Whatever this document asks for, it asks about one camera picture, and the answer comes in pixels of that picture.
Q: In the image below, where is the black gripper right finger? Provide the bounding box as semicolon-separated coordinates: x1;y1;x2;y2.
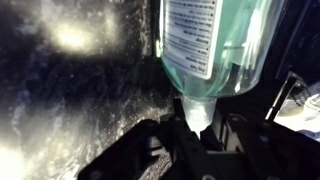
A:
208;108;320;180

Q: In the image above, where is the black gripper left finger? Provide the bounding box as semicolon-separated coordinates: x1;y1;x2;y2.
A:
77;95;209;180

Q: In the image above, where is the clear teal bottle white cap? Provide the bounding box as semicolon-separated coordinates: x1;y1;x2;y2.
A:
158;0;287;138

